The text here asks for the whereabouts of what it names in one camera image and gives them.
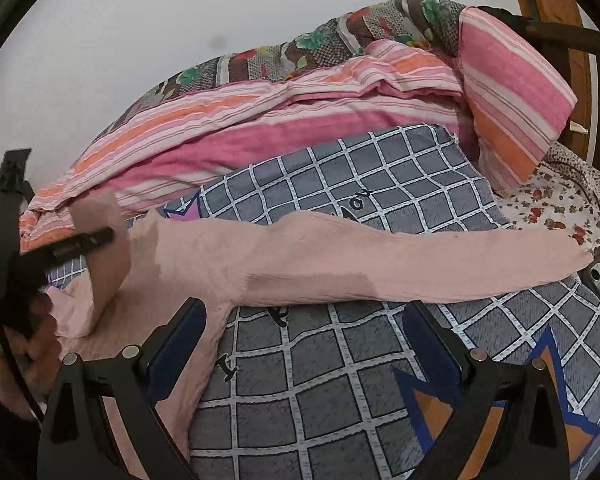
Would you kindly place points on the white floral bed sheet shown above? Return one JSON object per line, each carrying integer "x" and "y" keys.
{"x": 563, "y": 193}

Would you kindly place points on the pink knit sweater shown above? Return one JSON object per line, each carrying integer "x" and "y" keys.
{"x": 291, "y": 378}

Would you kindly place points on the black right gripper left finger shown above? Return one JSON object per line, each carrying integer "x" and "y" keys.
{"x": 77, "y": 441}

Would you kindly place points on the dark wooden headboard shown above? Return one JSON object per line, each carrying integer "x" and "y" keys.
{"x": 567, "y": 33}

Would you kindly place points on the pink orange striped quilt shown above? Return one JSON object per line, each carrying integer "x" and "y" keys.
{"x": 186, "y": 142}

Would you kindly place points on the grey checked star blanket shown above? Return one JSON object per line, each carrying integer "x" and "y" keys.
{"x": 415, "y": 180}

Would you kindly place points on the floral patchwork blanket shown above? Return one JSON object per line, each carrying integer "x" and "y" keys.
{"x": 416, "y": 23}

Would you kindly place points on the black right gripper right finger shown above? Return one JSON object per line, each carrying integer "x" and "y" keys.
{"x": 476, "y": 418}

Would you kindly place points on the pink striped pillow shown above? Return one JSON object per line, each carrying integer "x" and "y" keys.
{"x": 519, "y": 102}

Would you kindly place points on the left hand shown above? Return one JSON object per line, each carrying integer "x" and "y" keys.
{"x": 39, "y": 354}

